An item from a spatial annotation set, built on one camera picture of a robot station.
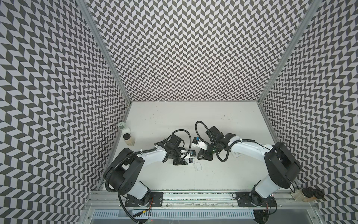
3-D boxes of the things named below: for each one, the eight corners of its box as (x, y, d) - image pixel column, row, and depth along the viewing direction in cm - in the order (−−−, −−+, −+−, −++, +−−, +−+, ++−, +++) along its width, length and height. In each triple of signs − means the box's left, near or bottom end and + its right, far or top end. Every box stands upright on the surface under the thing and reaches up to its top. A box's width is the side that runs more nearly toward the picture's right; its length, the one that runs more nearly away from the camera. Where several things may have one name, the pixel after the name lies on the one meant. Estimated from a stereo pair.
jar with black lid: (126, 144, 94) (121, 137, 87) (130, 139, 96) (126, 132, 89) (131, 147, 93) (127, 140, 85) (136, 142, 95) (132, 135, 88)
